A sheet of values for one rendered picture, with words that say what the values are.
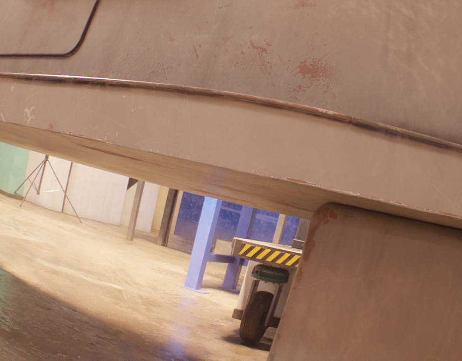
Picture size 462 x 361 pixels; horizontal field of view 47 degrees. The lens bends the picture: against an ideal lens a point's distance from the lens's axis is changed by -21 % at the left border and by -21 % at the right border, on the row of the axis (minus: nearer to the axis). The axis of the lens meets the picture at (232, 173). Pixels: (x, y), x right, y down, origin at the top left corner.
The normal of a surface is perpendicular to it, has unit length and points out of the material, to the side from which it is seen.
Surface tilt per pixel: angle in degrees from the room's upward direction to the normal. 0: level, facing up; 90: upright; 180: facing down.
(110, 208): 90
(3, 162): 90
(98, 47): 90
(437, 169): 90
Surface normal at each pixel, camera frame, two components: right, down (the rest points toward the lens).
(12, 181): 0.90, 0.19
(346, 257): -0.36, -0.16
